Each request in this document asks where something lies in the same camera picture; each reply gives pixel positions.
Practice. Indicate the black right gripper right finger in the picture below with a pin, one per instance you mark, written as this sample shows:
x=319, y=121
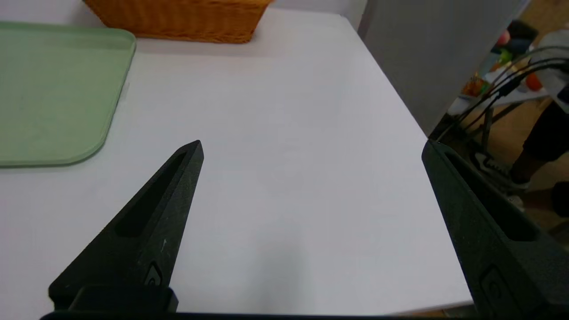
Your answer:
x=502, y=249

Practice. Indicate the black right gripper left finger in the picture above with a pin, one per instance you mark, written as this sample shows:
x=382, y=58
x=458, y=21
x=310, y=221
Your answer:
x=146, y=240

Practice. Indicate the orange wicker basket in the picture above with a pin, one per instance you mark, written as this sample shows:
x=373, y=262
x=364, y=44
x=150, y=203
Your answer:
x=186, y=22

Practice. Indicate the white background table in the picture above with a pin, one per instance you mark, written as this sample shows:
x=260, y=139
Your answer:
x=515, y=97

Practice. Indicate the orange background ball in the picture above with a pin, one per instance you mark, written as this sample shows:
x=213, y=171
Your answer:
x=533, y=82

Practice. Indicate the light green plastic tray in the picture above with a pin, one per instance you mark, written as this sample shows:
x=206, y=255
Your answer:
x=53, y=98

